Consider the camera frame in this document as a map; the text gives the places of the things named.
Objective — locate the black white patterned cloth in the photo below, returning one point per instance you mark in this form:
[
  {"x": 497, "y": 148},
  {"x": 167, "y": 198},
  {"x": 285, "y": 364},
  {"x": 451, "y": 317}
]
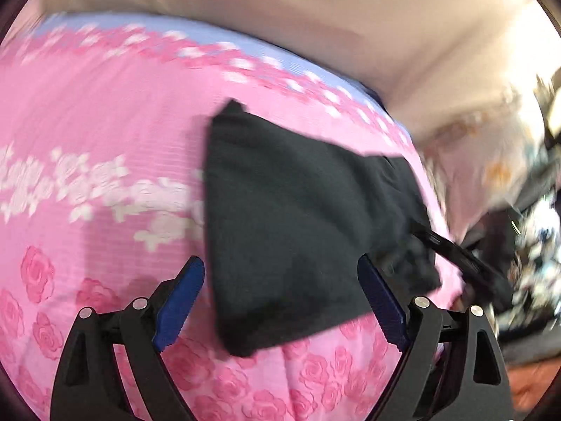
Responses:
[{"x": 537, "y": 250}]

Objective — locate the dark grey pants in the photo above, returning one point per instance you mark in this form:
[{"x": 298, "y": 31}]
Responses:
[{"x": 298, "y": 210}]

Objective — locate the beige blanket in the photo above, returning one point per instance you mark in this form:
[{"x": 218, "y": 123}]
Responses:
[{"x": 333, "y": 22}]

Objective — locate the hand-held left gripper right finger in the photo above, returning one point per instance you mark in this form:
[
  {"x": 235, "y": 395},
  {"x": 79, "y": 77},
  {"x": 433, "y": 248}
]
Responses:
[{"x": 381, "y": 300}]

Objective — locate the pink rose print bedsheet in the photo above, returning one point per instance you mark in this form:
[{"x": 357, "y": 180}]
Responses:
[{"x": 109, "y": 140}]

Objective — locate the peach floral blanket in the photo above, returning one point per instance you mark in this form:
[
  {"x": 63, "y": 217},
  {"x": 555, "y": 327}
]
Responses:
[{"x": 477, "y": 162}]

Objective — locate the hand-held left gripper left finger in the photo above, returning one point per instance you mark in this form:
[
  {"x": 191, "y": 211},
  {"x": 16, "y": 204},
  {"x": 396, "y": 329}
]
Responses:
[{"x": 182, "y": 300}]

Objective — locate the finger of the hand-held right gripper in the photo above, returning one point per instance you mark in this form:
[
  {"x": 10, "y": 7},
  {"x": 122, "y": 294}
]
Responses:
[{"x": 456, "y": 256}]

